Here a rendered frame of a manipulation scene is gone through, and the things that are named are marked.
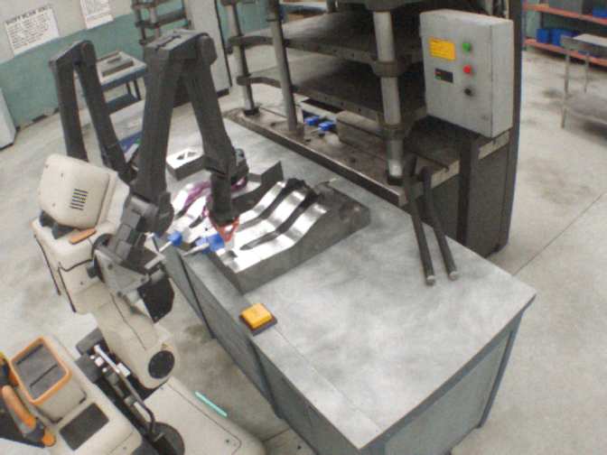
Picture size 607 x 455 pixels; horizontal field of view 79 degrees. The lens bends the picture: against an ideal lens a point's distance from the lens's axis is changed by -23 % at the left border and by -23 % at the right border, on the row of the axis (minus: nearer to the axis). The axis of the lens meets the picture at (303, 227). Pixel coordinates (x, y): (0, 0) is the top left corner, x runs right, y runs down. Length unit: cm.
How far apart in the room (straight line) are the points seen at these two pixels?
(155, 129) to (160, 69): 13
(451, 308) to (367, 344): 26
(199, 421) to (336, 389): 79
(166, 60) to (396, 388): 88
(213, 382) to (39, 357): 110
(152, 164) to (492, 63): 104
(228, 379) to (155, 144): 148
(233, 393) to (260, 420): 21
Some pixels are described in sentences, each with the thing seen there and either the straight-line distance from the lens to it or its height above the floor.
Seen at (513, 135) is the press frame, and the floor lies 74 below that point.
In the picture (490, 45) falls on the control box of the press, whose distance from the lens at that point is 146.
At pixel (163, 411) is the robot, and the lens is 187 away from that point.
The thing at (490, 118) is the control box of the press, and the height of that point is 114.
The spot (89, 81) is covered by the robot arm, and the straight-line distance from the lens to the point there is 136.
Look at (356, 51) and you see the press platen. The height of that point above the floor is 128.
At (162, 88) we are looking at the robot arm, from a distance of 92.
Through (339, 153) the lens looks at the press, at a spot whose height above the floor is 78.
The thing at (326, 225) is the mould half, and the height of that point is 89.
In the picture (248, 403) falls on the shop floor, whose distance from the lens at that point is 212.
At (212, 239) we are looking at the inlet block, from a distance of 135.
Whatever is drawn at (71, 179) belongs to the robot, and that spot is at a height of 136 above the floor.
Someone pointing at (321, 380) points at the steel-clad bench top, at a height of 80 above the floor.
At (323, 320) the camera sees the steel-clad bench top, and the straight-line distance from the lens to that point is 127.
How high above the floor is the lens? 173
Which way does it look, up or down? 35 degrees down
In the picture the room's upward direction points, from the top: 10 degrees counter-clockwise
